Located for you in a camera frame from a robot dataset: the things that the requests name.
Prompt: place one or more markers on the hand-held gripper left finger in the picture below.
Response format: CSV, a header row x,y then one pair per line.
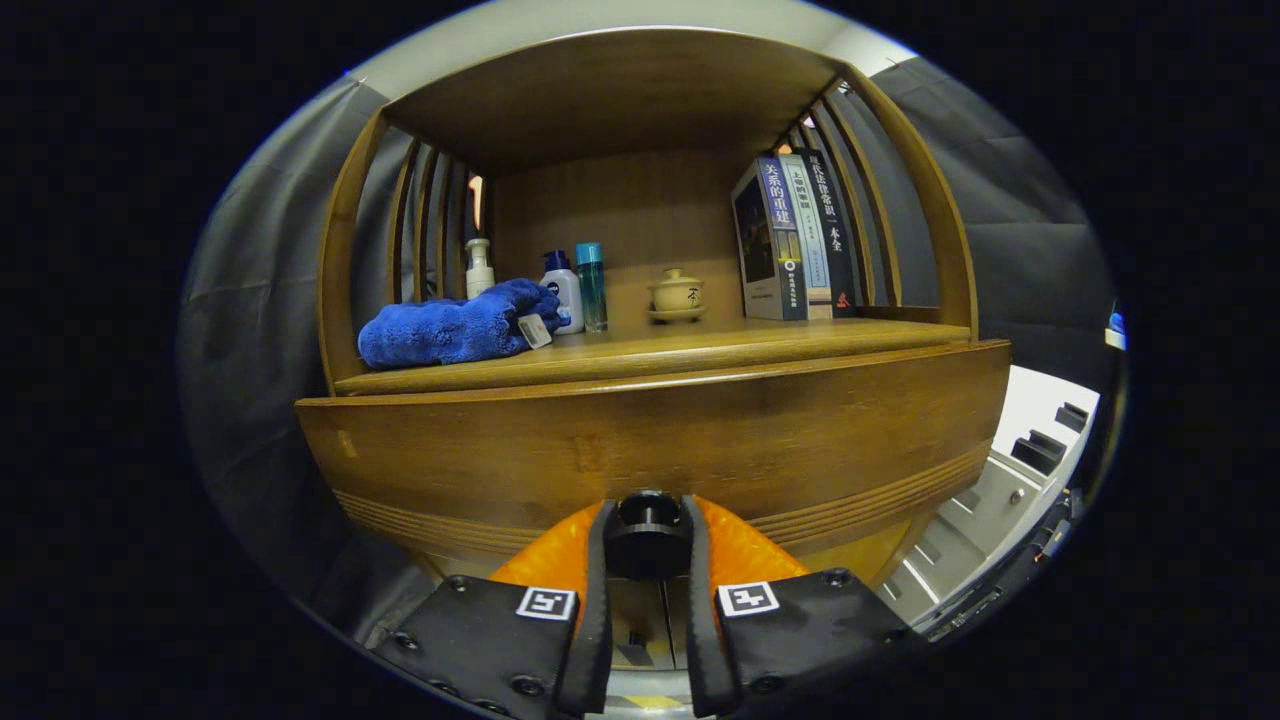
x,y
598,620

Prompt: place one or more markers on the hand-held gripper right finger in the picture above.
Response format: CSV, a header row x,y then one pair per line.
x,y
697,630

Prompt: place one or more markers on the wooden drawer with black knob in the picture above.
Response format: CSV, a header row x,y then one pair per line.
x,y
650,440

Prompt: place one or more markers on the wooden countertop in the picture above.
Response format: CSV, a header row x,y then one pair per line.
x,y
700,350

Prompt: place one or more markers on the white side cabinet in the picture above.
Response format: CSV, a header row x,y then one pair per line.
x,y
990,500

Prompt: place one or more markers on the wooden cabinet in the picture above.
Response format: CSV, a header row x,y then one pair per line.
x,y
620,100

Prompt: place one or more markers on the yellow black floor tape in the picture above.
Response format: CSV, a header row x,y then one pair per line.
x,y
655,702

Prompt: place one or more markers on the blue folded towel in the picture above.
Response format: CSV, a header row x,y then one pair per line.
x,y
440,335

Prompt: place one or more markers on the white bottle with blue cap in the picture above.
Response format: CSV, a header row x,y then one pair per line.
x,y
566,295

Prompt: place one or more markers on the teal slim bottle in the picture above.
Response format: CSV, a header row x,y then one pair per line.
x,y
592,290

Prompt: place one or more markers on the beige lidded tea cup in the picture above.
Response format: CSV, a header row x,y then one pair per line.
x,y
677,295

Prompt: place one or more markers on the white pump bottle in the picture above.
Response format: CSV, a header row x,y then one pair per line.
x,y
479,275

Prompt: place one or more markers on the small black block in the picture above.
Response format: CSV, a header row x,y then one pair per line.
x,y
1072,417
1038,453

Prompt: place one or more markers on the dark cover book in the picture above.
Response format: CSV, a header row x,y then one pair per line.
x,y
765,250

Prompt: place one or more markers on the white spine book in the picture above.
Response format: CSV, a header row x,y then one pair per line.
x,y
812,250

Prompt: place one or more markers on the black spine book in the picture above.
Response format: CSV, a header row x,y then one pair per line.
x,y
835,230

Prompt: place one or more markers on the black backdrop cloth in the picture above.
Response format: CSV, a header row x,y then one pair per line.
x,y
260,300

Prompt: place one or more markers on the white side desk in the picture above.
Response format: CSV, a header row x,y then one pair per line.
x,y
1116,341

